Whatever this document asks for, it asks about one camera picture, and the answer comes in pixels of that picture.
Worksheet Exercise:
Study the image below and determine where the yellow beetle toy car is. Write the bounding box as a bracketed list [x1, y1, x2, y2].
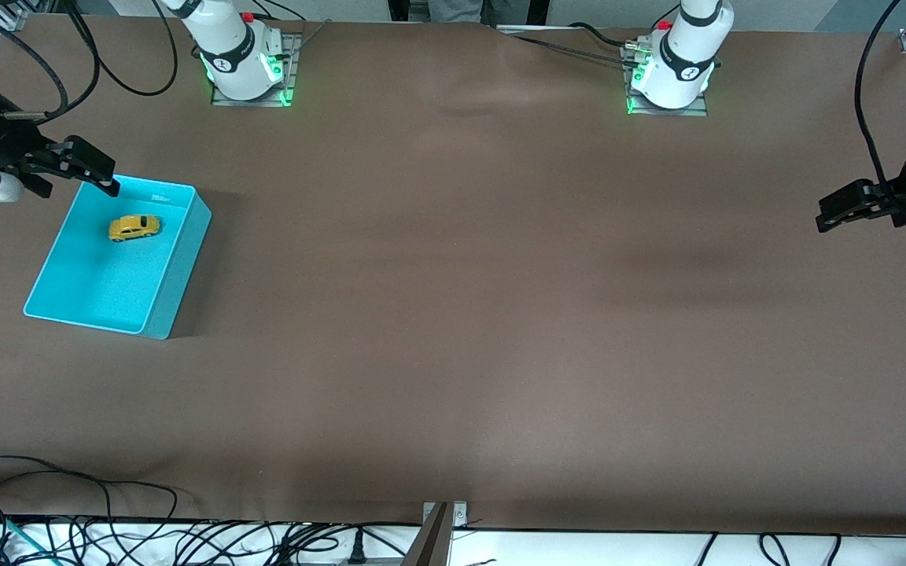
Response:
[109, 214, 162, 243]

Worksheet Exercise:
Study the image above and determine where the turquoise plastic bin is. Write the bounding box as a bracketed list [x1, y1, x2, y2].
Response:
[23, 175, 213, 340]

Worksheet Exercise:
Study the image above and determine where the brown table cover mat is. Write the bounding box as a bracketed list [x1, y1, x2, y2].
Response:
[0, 14, 906, 537]

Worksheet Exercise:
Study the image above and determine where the grey power strip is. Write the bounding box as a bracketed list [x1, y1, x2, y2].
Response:
[296, 555, 407, 566]

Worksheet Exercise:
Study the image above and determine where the black looping arm cable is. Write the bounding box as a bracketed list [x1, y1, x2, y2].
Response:
[60, 0, 180, 97]

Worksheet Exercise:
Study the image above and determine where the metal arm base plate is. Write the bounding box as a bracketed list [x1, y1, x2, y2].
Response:
[211, 33, 302, 108]
[622, 43, 709, 117]

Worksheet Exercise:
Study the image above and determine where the grey base cable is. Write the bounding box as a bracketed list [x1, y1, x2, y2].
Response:
[288, 20, 333, 60]

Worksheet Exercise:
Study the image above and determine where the black base cable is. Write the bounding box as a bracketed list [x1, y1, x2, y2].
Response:
[567, 22, 643, 48]
[512, 35, 631, 65]

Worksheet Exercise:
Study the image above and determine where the silver bracket plate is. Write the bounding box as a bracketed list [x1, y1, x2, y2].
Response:
[422, 501, 469, 529]

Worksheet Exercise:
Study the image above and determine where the grey metal mount post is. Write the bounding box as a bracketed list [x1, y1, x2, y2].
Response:
[400, 503, 452, 566]

